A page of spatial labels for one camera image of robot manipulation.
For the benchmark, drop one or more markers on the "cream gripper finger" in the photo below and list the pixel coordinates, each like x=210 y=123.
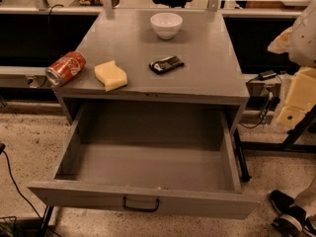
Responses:
x=300 y=98
x=281 y=43

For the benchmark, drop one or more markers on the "black rxbar chocolate wrapper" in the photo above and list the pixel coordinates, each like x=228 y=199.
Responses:
x=165 y=65

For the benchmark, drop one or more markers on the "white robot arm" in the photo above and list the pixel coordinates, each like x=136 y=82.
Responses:
x=299 y=42

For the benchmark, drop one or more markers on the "grey open top drawer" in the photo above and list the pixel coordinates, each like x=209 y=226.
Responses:
x=179 y=153

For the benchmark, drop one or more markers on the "black power adapter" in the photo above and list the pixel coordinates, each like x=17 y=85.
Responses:
x=266 y=75

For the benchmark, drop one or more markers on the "black table leg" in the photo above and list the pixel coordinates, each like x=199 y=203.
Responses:
x=245 y=176

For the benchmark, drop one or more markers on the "white ceramic bowl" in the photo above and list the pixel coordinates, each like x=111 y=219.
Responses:
x=166 y=25

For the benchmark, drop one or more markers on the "black sneaker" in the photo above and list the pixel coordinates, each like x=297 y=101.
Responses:
x=291 y=220

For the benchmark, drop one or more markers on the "grey cabinet table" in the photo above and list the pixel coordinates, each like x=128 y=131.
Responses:
x=211 y=74

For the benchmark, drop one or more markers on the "yellow sponge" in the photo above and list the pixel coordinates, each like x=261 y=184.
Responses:
x=110 y=75

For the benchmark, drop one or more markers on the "red soda can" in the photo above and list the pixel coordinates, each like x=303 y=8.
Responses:
x=65 y=68

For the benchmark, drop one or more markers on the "black drawer handle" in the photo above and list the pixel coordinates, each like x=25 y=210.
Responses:
x=138 y=205

